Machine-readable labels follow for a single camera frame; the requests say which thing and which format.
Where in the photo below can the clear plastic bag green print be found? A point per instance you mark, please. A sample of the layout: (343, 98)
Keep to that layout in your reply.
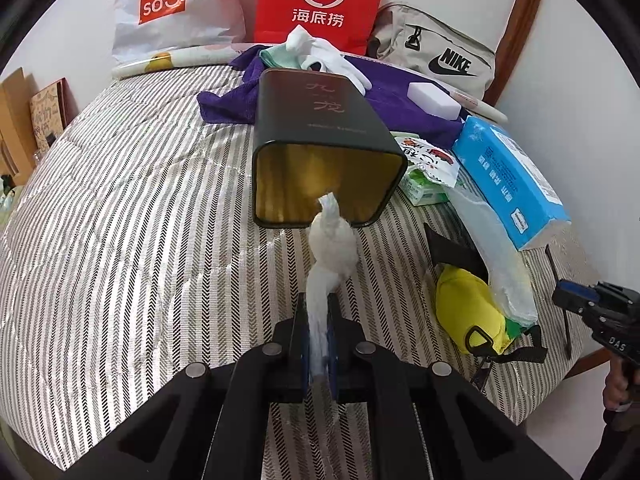
(495, 255)

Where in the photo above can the brown patterned book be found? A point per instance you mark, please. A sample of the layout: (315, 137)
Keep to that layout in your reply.
(47, 115)

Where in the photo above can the white plastic shopping bag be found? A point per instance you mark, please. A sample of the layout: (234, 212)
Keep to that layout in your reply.
(165, 5)

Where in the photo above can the beige waist bag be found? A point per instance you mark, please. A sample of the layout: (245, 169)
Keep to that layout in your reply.
(440, 55)

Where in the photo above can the person's right hand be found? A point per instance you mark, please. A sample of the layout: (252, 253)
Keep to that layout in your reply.
(616, 385)

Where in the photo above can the red paper bag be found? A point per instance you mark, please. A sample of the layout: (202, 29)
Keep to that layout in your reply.
(320, 0)

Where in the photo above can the rolled printed mat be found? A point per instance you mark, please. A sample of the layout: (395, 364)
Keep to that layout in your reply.
(160, 62)

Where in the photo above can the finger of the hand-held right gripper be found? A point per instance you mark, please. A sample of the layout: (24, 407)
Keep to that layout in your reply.
(572, 292)

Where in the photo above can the wooden bed frame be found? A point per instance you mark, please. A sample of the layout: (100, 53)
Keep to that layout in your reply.
(520, 20)

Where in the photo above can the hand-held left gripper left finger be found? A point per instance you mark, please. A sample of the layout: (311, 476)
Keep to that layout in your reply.
(303, 345)

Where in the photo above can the white red-print snack packet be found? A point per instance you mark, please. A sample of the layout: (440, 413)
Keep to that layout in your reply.
(430, 157)

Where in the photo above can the wooden headboard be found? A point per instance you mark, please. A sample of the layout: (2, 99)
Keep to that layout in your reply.
(12, 120)

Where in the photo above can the white sponge block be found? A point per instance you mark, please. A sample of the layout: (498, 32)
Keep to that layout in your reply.
(434, 100)

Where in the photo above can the white glove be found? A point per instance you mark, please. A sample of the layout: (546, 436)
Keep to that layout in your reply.
(305, 40)
(345, 67)

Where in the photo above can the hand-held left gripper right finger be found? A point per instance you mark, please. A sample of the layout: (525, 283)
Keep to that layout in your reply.
(334, 360)

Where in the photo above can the blue tissue pack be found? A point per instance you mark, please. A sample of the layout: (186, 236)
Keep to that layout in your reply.
(510, 180)

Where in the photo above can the teal cloth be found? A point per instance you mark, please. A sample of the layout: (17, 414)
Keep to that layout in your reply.
(275, 55)

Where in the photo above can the person's right forearm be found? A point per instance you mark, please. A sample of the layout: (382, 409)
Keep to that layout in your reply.
(617, 450)

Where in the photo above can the green wet wipes packet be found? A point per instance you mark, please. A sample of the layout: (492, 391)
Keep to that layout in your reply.
(422, 192)

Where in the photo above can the dark rectangular tin box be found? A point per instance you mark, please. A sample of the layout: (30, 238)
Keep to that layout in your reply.
(320, 115)

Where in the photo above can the purple cloth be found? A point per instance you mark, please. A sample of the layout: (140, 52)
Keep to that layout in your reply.
(395, 110)

